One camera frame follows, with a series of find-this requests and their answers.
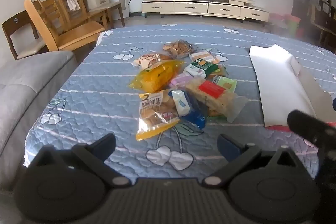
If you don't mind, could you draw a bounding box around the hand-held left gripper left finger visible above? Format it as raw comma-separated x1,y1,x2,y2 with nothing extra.
28,133,132,188

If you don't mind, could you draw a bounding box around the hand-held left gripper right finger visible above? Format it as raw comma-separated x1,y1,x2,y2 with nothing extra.
202,134,303,186

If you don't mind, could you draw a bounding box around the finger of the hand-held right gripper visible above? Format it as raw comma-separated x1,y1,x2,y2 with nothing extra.
287,109,336,147

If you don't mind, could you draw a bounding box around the dark blue snack packet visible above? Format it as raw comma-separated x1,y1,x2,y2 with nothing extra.
181,94,209,130

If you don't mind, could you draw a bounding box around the clear cake packet red label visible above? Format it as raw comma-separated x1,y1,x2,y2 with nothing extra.
185,78,248,123

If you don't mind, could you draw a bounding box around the yellow-edged egg cake bag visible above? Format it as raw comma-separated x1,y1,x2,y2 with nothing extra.
136,90,181,141

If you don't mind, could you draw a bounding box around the light green cracker packet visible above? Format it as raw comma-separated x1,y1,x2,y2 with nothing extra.
211,76,238,92

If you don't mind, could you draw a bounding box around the white and blue snack packet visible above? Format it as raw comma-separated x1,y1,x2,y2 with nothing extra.
168,89,193,117

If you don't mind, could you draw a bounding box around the orange cake packet green label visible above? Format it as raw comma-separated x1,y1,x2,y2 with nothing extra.
207,64,229,77

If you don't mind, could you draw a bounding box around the purple snack packet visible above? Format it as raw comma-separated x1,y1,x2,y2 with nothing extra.
169,73,196,88

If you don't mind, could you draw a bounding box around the green and white cracker packet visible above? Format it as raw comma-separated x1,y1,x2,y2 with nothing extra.
183,61,219,79

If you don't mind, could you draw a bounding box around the orange-yellow snack packet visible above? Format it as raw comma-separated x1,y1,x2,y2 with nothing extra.
128,60,185,92

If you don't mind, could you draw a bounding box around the orange and white snack packet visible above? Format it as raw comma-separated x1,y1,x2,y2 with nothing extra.
189,50,218,63

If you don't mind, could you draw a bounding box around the beige bread packet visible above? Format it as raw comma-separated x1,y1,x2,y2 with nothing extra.
131,53,174,69

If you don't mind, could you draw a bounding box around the clear biscuit bag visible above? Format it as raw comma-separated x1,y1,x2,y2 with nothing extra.
162,39,196,59

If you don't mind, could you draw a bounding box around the blue quilted cherry-print blanket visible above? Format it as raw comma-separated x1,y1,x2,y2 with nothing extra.
24,24,336,180

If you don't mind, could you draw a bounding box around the grey fabric sofa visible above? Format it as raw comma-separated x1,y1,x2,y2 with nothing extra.
0,50,79,224

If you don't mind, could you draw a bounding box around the light wooden chair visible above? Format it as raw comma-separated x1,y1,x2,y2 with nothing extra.
57,0,91,25
24,0,105,52
39,0,66,33

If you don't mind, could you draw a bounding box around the dark wooden cushioned chair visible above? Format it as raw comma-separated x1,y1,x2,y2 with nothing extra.
2,10,48,60
80,0,125,28

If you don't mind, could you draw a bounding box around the cream tv cabinet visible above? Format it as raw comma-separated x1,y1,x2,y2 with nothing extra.
141,0,270,28

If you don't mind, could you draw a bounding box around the white paper bag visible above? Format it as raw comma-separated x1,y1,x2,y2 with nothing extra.
87,0,110,10

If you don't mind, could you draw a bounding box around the white towel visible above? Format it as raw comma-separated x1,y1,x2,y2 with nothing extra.
64,0,81,11

